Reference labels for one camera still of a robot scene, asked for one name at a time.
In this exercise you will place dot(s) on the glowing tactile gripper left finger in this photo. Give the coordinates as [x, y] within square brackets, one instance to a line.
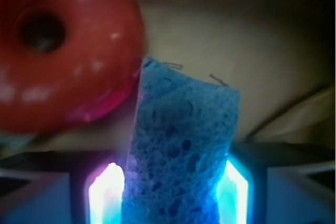
[61, 187]

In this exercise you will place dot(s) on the red toy donut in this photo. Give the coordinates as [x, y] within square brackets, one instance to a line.
[66, 62]

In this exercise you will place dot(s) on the brown paper bag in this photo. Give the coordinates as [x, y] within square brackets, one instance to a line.
[275, 52]

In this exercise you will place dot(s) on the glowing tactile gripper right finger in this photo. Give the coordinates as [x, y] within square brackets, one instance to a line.
[277, 183]

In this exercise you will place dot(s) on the blue sponge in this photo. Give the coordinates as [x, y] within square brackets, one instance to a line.
[183, 131]

